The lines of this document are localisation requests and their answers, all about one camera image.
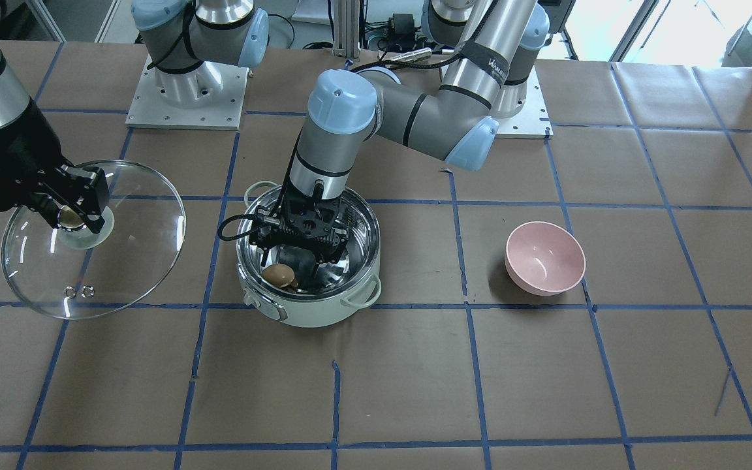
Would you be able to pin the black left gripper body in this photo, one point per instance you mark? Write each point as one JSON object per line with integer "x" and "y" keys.
{"x": 309, "y": 266}

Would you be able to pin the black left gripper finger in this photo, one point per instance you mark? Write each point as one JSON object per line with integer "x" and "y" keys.
{"x": 304, "y": 266}
{"x": 338, "y": 269}

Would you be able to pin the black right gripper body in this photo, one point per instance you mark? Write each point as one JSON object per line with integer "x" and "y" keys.
{"x": 15, "y": 151}

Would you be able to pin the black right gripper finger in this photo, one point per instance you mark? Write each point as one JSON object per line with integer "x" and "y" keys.
{"x": 72, "y": 219}
{"x": 82, "y": 190}

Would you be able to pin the beige egg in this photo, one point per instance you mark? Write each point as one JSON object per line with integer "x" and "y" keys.
{"x": 280, "y": 276}

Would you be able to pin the glass pot lid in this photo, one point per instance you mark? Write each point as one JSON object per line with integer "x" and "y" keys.
{"x": 69, "y": 272}

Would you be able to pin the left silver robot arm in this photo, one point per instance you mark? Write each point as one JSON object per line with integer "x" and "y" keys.
{"x": 494, "y": 46}

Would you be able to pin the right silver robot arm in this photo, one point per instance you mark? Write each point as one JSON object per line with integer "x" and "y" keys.
{"x": 181, "y": 37}

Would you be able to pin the white electric cooking pot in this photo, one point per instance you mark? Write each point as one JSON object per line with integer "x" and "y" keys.
{"x": 334, "y": 299}

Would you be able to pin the pink bowl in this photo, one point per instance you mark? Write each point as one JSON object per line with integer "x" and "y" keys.
{"x": 544, "y": 259}

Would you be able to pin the black adapter behind table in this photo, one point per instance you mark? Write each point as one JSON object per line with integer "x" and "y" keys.
{"x": 401, "y": 24}

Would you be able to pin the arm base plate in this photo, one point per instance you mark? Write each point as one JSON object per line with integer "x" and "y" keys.
{"x": 208, "y": 98}
{"x": 519, "y": 110}

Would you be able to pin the silver cable connector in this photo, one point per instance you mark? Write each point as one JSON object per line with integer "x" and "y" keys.
{"x": 414, "y": 56}

